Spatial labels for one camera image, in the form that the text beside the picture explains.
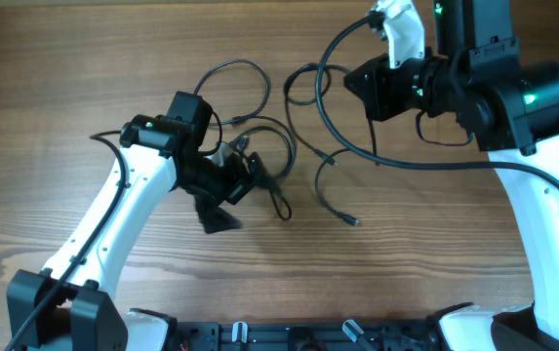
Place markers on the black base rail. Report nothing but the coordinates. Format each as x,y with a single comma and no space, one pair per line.
402,335

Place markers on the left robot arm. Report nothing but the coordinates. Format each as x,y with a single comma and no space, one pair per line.
68,304

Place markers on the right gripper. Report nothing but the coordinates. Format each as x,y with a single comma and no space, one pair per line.
377,95

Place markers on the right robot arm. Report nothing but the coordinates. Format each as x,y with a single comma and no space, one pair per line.
512,112

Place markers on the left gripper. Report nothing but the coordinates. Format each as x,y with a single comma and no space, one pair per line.
240,183

